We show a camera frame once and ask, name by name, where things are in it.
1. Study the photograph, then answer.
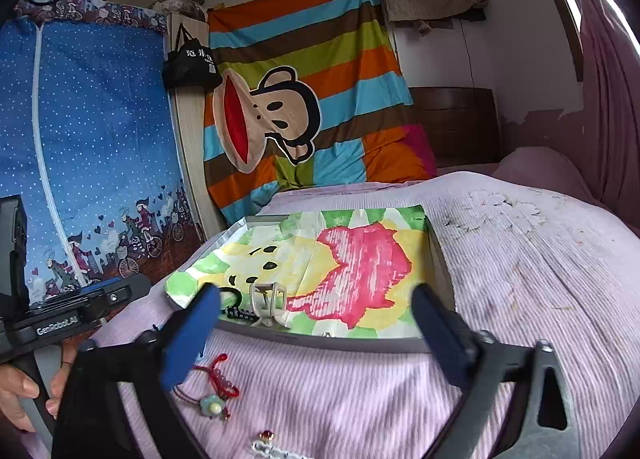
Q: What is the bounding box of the colourful painted paper lining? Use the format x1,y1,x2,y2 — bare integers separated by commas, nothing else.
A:
167,207,430,340

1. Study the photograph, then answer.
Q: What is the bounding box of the striped monkey print blanket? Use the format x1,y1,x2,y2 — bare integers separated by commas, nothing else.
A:
202,0,437,226

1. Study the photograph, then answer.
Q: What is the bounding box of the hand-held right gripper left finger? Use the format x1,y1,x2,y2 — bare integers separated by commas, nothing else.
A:
51,283,222,459

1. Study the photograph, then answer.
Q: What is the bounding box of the dark wooden headboard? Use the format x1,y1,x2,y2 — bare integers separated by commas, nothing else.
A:
410,87,502,170

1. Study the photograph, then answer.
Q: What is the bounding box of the pink striped bed sheet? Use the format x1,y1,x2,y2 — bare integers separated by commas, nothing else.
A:
25,166,640,459

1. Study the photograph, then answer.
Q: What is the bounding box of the person's left hand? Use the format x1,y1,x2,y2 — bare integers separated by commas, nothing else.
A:
0,339,78,435

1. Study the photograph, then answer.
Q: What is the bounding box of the pink pillow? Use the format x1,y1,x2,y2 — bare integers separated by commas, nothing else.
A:
492,146,608,207

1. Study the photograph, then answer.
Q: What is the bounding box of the thin wall cable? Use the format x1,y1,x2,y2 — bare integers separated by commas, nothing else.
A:
460,19,476,90

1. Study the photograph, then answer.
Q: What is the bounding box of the blue dotted fabric wardrobe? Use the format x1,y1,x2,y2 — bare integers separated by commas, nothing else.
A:
0,0,203,310

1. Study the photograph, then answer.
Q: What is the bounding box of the light wooden cabinet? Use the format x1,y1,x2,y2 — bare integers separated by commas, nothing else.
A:
167,14,228,242

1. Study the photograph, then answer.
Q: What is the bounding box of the red cord jade pendant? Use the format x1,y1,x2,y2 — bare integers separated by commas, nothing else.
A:
172,353,242,421

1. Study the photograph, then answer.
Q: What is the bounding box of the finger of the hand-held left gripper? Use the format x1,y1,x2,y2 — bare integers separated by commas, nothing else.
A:
47,280,113,301
97,273,152,326

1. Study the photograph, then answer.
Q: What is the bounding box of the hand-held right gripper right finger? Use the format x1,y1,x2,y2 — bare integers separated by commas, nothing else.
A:
410,284,586,459

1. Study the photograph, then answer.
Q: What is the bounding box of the grey shallow cardboard box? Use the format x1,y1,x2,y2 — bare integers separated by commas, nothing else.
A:
164,206,457,355

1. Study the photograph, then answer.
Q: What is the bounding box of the pink curtain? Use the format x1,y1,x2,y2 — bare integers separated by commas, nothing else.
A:
575,0,640,235

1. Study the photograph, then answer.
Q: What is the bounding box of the beige hair claw clip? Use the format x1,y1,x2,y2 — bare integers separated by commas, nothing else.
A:
248,280,292,330

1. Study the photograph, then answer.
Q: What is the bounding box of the black tote bag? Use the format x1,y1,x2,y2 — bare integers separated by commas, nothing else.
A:
161,24,223,90

